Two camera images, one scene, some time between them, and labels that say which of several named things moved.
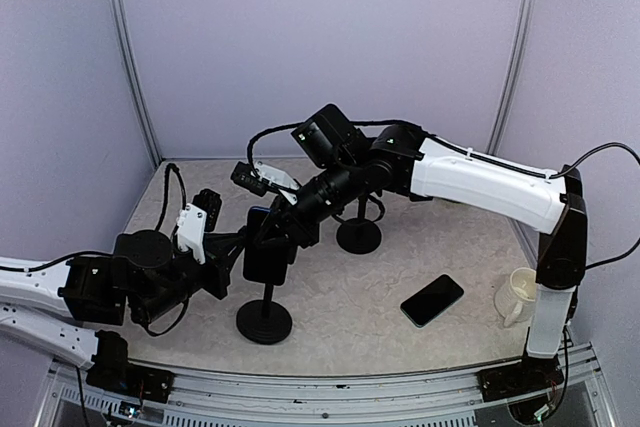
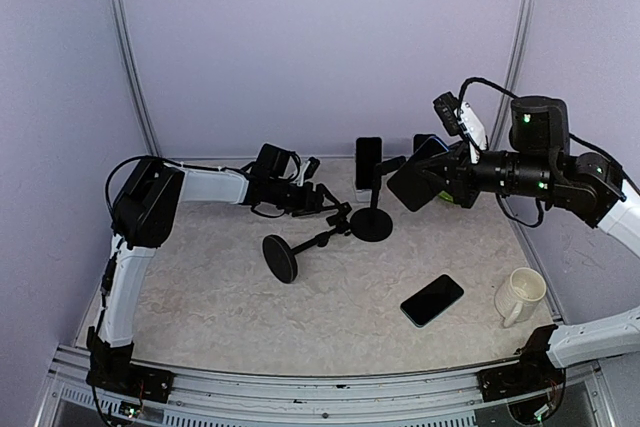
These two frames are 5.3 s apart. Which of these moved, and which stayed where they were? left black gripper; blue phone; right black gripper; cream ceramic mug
Moved: left black gripper; right black gripper; blue phone
Stayed: cream ceramic mug
